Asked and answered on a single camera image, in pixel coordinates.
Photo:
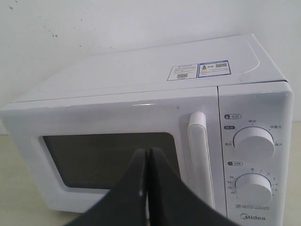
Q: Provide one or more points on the white microwave door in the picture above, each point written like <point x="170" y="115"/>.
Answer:
<point x="77" y="149"/>

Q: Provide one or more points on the blue white label sticker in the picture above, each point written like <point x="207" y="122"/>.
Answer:
<point x="200" y="70"/>

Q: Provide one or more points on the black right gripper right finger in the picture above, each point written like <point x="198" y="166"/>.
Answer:
<point x="171" y="202"/>

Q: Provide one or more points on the white upper power knob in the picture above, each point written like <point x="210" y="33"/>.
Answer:
<point x="253" y="143"/>

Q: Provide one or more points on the white microwave oven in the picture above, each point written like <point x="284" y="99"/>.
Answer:
<point x="220" y="110"/>

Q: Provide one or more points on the white lower timer knob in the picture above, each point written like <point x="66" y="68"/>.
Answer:
<point x="253" y="189"/>

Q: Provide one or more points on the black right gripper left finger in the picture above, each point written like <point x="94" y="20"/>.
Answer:
<point x="125" y="203"/>

